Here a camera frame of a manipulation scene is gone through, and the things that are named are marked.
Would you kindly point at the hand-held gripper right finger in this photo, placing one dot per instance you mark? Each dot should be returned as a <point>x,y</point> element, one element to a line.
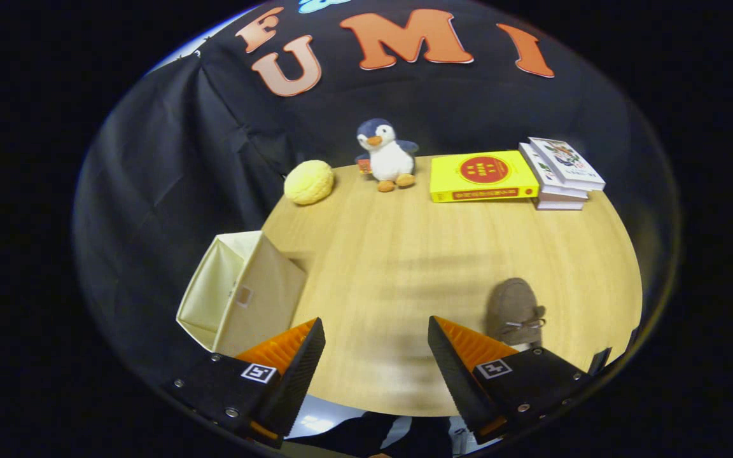
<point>459,381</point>

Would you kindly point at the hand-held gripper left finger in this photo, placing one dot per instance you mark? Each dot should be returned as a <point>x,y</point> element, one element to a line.
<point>296,381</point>

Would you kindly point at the beige fabric storage box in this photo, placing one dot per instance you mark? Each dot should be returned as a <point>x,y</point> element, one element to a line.
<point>258,292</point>

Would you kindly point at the person's dark clothing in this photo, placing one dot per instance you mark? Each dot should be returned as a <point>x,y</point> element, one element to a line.
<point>373,436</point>

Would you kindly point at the yellow round plush ball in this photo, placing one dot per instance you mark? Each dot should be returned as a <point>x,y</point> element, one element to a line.
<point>308,182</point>

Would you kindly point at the yellow book with red circle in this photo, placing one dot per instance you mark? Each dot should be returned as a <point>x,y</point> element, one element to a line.
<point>484,175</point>

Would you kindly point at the penguin plush toy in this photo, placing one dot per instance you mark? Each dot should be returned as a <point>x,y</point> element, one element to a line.
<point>389,159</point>

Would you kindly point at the white illustrated book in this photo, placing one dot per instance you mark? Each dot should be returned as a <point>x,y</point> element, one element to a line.
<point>567,162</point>

